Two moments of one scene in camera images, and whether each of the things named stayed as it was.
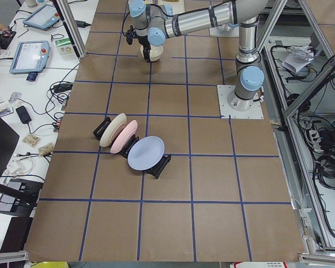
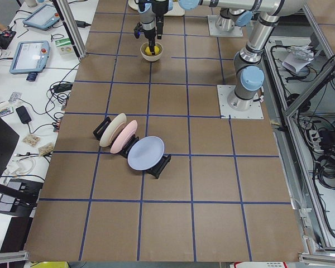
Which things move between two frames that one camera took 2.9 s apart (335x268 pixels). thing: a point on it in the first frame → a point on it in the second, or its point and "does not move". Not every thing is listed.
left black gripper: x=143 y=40 → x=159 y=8
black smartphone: x=23 y=114 does not move
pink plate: x=124 y=136 does not move
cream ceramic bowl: x=155 y=52 does not move
